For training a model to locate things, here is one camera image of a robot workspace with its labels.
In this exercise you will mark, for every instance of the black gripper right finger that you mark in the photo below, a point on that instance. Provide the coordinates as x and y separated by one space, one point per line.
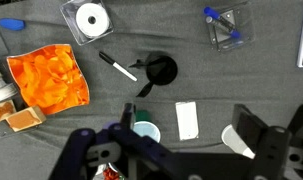
271 150

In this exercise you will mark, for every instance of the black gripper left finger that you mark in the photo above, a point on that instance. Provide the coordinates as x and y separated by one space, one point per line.
91 153

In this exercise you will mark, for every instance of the white paper cup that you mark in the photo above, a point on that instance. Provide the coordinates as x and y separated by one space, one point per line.
231 140

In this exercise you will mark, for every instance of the green plastic cup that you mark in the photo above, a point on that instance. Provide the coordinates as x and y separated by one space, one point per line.
145 116

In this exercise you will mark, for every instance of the white rectangular eraser block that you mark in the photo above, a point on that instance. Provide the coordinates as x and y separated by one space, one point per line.
187 120

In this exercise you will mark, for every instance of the orange topped wooden block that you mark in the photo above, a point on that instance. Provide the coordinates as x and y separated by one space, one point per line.
1 112

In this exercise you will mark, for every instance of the black cup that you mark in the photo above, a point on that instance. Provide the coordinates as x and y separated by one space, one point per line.
162 70

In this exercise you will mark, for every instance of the red ribbon bow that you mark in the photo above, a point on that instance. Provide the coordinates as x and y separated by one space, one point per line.
110 174

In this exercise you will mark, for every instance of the grey tablecloth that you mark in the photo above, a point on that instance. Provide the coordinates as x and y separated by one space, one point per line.
224 83

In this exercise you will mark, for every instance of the black stir stick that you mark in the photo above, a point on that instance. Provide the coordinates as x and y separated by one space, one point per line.
137 64
145 90

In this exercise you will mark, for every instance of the orange snack bag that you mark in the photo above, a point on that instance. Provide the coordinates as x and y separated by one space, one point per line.
47 78

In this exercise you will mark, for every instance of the black and white marker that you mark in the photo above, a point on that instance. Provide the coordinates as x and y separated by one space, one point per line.
119 66

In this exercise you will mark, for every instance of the clear box holding markers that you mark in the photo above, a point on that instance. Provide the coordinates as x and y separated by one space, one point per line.
246 36

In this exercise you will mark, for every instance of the large white tape roll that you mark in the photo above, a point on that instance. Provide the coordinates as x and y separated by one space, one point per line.
101 26

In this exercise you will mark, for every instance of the clear box holding tape roll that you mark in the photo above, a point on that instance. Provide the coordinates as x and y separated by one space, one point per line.
68 13

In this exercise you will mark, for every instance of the grey pen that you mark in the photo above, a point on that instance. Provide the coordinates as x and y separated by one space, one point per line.
209 20

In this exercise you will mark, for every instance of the blue capped marker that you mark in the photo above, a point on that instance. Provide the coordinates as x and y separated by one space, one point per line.
211 12

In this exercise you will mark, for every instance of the small blue eraser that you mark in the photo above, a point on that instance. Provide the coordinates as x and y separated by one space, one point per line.
11 24

